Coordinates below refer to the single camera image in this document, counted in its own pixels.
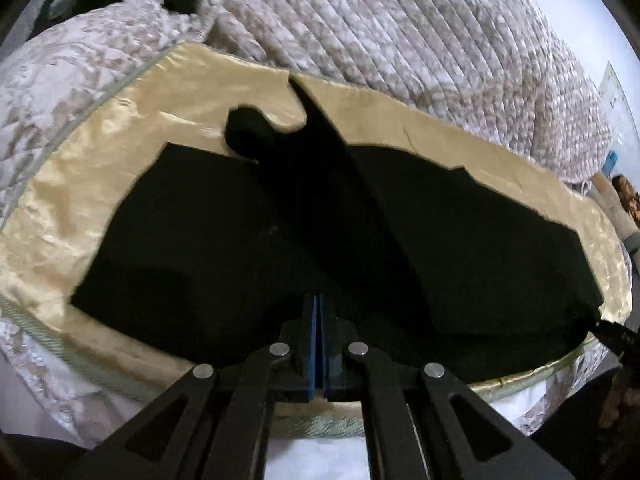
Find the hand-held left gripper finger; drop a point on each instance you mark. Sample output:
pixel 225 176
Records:
pixel 309 350
pixel 321 350

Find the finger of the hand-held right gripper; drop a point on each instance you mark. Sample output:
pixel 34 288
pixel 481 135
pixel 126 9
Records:
pixel 617 337

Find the black pants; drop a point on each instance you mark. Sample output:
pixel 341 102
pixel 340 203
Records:
pixel 200 240

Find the white bed sheet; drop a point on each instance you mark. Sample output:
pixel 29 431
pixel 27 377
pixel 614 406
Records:
pixel 315 460

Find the printed beige cloth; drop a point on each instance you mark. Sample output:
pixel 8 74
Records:
pixel 617 210

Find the gold satin blanket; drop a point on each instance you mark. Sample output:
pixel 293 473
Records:
pixel 75 170

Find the floral quilted bedspread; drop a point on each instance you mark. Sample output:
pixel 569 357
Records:
pixel 400 25

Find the white wall calendar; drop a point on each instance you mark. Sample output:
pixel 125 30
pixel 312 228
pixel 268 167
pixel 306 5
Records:
pixel 616 105

